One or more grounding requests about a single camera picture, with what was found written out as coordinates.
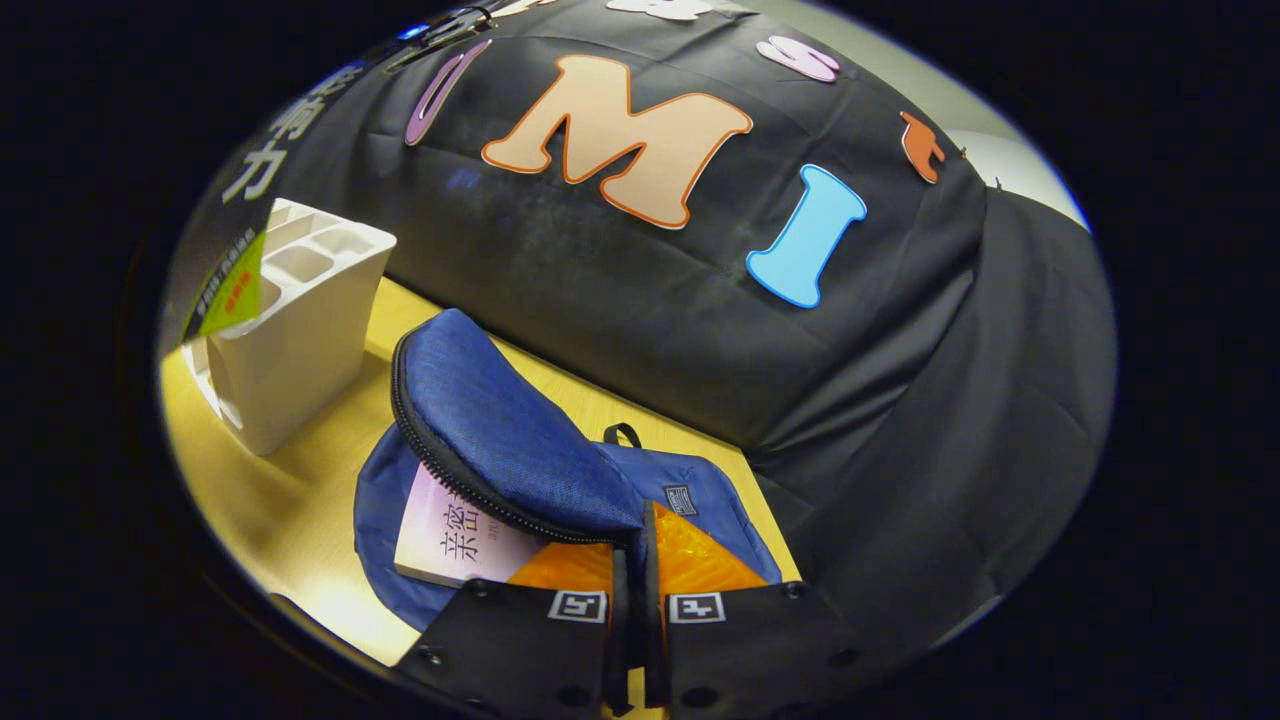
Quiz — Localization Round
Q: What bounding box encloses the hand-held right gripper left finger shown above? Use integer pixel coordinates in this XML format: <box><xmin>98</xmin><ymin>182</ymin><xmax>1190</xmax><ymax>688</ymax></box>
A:
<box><xmin>395</xmin><ymin>542</ymin><xmax>632</xmax><ymax>717</ymax></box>

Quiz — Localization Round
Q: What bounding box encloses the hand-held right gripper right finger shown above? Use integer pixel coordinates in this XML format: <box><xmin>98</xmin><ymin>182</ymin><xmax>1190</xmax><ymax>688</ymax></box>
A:
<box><xmin>645</xmin><ymin>502</ymin><xmax>871</xmax><ymax>717</ymax></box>

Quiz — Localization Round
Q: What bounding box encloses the pink book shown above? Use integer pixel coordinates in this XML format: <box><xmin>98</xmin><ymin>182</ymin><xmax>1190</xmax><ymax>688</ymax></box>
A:
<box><xmin>393</xmin><ymin>462</ymin><xmax>551</xmax><ymax>589</ymax></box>

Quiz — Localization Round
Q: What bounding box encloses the blue schoolbag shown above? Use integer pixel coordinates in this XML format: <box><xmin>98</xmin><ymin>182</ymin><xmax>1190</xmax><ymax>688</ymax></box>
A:
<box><xmin>353</xmin><ymin>308</ymin><xmax>784</xmax><ymax>633</ymax></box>

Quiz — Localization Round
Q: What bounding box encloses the black book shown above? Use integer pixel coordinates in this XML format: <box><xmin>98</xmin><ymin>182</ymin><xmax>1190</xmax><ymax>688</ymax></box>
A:
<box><xmin>158</xmin><ymin>40</ymin><xmax>401</xmax><ymax>346</ymax></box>

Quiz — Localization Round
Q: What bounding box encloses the white plastic bookshelf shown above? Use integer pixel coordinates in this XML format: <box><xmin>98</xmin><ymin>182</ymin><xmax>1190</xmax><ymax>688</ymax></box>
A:
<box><xmin>183</xmin><ymin>197</ymin><xmax>398</xmax><ymax>457</ymax></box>

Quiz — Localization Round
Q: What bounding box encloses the black backdrop cloth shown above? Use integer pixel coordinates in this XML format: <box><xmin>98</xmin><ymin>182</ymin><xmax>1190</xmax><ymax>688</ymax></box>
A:
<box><xmin>270</xmin><ymin>0</ymin><xmax>1119</xmax><ymax>651</ymax></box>

